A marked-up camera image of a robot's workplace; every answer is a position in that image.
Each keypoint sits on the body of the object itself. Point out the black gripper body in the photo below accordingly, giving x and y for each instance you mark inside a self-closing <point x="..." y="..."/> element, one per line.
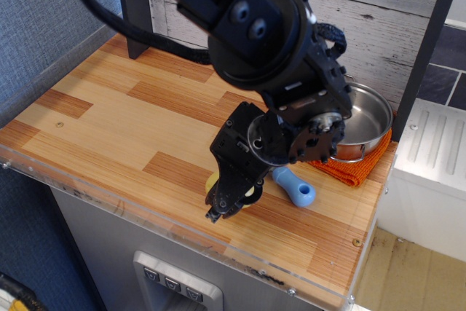
<point x="248" y="145"/>

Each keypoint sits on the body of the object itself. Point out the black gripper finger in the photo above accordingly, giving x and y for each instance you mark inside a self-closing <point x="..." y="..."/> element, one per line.
<point x="214" y="214"/>
<point x="250" y="197"/>

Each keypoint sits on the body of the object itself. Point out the silver dispenser button panel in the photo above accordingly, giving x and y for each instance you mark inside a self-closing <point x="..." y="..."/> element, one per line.
<point x="167" y="287"/>

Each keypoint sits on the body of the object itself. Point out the white ribbed side counter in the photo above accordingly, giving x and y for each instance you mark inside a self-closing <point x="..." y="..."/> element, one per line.
<point x="424" y="200"/>

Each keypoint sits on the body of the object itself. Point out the dark grey right post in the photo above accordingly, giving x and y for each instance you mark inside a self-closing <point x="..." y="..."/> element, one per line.
<point x="431" y="35"/>

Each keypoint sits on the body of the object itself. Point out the grey scoop with blue handle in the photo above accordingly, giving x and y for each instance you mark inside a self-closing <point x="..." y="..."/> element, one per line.
<point x="301" y="193"/>

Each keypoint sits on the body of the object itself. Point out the yellow potato-shaped egg toy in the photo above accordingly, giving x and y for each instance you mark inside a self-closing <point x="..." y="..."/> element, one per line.
<point x="212" y="181"/>

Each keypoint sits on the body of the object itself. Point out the yellow black object bottom left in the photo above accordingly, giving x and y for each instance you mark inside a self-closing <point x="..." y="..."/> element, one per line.
<point x="17" y="296"/>

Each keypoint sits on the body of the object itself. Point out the clear acrylic edge guard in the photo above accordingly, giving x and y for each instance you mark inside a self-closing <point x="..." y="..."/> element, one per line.
<point x="270" y="256"/>

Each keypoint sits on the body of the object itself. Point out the stainless steel pot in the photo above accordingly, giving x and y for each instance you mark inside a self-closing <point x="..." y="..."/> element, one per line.
<point x="371" y="120"/>

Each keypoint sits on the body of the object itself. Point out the orange knitted cloth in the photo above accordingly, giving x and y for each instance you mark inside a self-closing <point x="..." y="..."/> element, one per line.
<point x="354" y="174"/>

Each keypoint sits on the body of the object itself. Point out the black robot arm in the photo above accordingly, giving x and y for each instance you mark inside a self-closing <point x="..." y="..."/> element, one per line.
<point x="278" y="49"/>

